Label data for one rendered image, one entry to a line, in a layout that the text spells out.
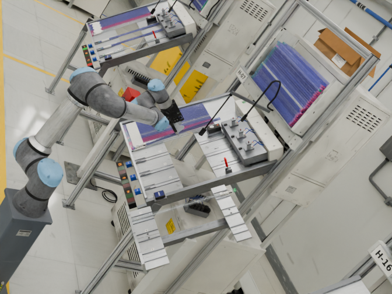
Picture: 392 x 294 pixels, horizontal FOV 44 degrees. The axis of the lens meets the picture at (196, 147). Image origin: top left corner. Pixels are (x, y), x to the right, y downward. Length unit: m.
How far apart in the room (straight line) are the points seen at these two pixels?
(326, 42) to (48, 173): 1.80
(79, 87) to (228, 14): 1.86
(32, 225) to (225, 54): 2.17
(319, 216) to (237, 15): 1.75
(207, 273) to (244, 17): 1.88
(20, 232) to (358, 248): 2.53
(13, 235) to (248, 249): 1.40
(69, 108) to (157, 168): 0.70
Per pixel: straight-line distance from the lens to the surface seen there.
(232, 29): 3.74
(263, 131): 2.62
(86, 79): 2.05
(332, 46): 3.01
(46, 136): 2.15
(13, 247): 2.33
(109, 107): 2.00
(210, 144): 2.68
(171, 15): 3.85
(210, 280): 3.10
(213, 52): 3.77
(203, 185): 2.45
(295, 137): 2.47
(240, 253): 2.99
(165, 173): 2.55
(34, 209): 2.19
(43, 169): 2.10
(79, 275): 2.94
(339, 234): 4.01
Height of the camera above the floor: 1.94
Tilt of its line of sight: 22 degrees down
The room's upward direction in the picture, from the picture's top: 38 degrees clockwise
